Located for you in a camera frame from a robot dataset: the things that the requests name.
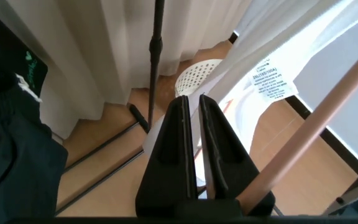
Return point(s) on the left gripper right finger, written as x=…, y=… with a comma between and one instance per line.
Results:
x=225, y=168

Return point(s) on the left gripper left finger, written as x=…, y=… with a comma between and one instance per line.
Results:
x=166, y=174

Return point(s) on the pink clothes hanger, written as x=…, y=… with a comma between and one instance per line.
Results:
x=322, y=118

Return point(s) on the white garment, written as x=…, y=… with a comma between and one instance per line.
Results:
x=275, y=46

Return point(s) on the white laundry basket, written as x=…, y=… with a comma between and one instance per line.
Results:
x=194, y=77

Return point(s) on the black clothes rack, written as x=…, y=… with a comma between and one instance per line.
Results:
x=155, y=49

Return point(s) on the white curtain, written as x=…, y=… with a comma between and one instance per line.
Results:
x=104, y=46

